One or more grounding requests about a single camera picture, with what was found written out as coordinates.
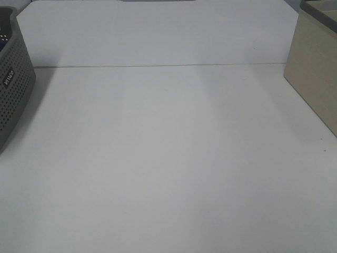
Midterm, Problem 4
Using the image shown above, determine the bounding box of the blue microfiber towel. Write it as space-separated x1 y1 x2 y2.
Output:
0 36 8 51

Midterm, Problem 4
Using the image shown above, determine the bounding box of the beige storage box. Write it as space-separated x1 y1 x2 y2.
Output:
284 1 336 134

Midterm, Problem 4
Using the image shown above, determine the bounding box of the grey perforated plastic basket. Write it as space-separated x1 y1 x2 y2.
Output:
1 6 36 148

